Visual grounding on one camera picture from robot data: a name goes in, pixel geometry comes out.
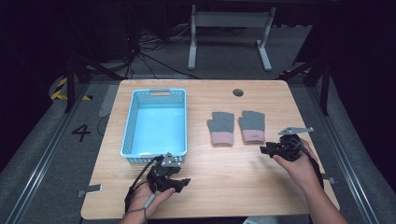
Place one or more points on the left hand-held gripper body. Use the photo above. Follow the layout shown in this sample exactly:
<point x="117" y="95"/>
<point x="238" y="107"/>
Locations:
<point x="162" y="175"/>

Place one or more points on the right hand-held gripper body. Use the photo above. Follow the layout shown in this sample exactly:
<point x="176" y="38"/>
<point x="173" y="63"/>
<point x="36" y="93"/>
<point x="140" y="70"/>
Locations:
<point x="288" y="147"/>

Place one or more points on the grey glove with red label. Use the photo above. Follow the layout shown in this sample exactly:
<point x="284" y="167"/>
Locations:
<point x="252" y="123"/>

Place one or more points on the light blue plastic basket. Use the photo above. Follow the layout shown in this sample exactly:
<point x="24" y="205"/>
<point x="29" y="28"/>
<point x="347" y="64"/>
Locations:
<point x="157" y="127"/>

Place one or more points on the grey pink fingerless glove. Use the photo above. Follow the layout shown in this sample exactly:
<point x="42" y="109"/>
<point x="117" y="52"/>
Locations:
<point x="221" y="124"/>

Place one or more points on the person's right hand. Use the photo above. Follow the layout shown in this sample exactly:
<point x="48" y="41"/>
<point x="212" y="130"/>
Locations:
<point x="300" y="172"/>

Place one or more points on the person's left hand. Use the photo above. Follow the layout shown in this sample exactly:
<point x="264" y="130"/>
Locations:
<point x="146" y="200"/>

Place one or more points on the grey tape strip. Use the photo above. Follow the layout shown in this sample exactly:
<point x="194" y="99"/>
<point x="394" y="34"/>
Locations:
<point x="330" y="179"/>
<point x="91" y="189"/>

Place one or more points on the black metal stand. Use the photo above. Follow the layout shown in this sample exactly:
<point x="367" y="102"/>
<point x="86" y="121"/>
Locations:
<point x="325" y="87"/>
<point x="71" y="84"/>

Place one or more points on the grey floor tape patch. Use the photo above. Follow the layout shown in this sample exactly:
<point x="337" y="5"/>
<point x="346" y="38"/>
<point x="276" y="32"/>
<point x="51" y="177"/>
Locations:
<point x="109" y="101"/>

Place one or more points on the white metal stand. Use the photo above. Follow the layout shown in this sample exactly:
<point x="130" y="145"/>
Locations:
<point x="230" y="20"/>

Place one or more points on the yellow black hazard tape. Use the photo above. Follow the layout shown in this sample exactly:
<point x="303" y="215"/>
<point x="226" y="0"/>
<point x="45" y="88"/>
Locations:
<point x="59" y="90"/>

